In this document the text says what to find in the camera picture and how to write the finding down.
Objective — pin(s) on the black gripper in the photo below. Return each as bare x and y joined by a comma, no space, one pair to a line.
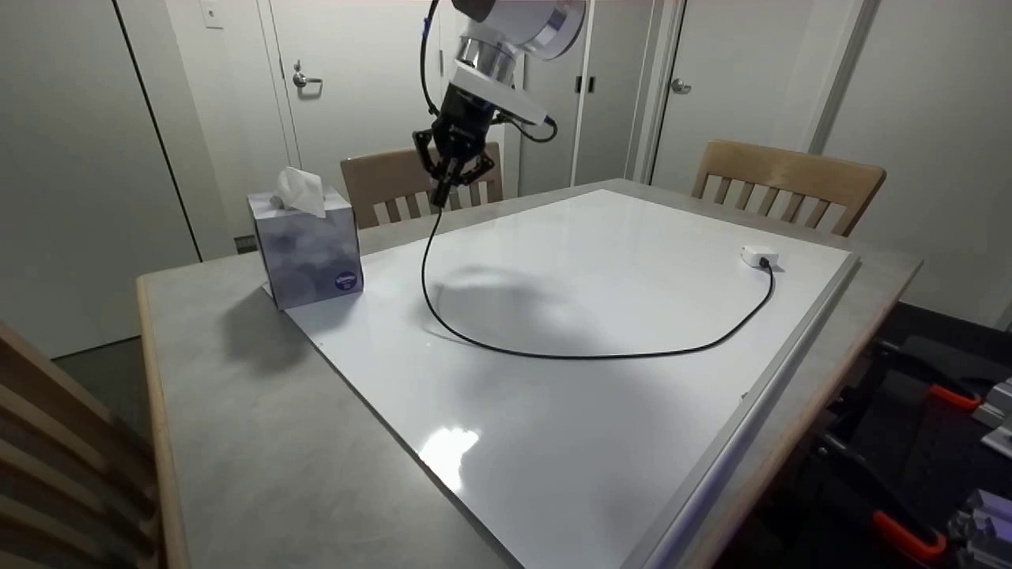
462,124

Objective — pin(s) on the white charger plug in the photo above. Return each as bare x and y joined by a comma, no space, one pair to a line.
758,254

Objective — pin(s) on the wooden slat back chair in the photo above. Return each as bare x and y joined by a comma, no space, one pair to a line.
51,475
792,170
380,175

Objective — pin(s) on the blue tissue box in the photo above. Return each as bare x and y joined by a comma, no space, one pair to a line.
306,254

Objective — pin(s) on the large white board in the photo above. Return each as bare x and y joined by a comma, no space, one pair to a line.
527,454

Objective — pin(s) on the white light switch plate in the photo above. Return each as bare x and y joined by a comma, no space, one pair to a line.
212,14

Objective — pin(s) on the aluminium extrusion rail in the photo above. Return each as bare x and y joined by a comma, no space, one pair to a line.
984,526

